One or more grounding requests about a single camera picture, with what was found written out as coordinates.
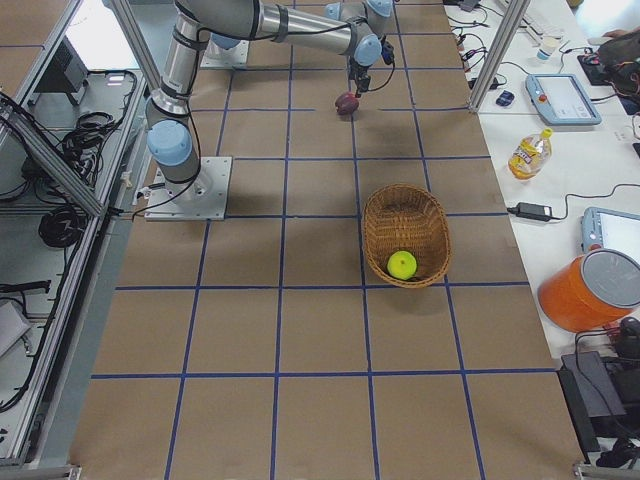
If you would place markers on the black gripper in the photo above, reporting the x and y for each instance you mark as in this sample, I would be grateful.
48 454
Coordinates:
358 69

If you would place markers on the blue teach pendant near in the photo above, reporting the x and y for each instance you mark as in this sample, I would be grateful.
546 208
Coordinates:
610 229

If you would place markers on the black power adapter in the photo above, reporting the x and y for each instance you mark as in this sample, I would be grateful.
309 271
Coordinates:
531 211

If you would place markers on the blue teach pendant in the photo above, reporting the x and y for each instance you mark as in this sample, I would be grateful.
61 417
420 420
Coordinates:
610 229
560 100

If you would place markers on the blue teach pendant far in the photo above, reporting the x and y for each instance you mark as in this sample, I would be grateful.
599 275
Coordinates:
560 100

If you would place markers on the white paper cup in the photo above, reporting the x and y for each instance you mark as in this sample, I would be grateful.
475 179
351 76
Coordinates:
546 48

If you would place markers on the aluminium frame post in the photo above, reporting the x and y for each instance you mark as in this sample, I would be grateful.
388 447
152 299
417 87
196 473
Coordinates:
500 44

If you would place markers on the orange bucket grey lid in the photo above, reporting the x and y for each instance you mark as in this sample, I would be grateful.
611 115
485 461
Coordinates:
595 289

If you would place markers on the dark red apple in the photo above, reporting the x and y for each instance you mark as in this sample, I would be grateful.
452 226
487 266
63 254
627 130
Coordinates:
346 104

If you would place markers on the orange juice bottle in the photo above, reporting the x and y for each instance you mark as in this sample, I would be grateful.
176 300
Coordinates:
531 154

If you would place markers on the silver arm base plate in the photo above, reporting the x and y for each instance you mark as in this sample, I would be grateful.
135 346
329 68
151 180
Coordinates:
203 199

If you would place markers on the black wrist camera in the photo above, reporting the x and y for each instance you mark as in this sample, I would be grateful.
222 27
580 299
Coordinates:
387 53

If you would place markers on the woven wicker basket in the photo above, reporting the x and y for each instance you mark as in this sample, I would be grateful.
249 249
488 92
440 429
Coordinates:
404 217

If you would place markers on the green apple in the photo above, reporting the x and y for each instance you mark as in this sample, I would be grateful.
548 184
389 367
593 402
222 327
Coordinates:
402 265

